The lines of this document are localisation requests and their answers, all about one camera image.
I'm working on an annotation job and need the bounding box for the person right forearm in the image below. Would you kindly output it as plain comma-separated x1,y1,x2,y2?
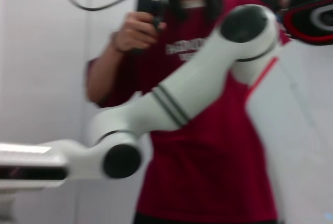
100,43,127,66

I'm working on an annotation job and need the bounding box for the person in red shirt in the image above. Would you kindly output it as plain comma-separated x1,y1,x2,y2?
85,0,292,224

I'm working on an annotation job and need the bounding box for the person right hand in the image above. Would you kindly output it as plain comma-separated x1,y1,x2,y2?
112,11,167,53

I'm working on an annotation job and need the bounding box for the black red round device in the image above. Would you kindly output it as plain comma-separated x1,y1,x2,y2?
283,0,333,47

